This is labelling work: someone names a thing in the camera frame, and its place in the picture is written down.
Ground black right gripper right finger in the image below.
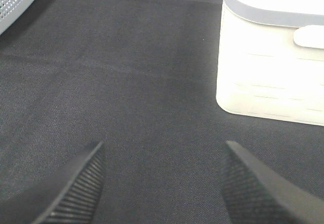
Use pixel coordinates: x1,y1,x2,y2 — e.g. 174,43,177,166
219,141,323,223

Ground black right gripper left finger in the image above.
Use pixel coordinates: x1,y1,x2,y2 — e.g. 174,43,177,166
1,142,105,223

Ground white storage box grey lid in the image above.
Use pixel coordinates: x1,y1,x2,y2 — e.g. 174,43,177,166
216,0,323,125

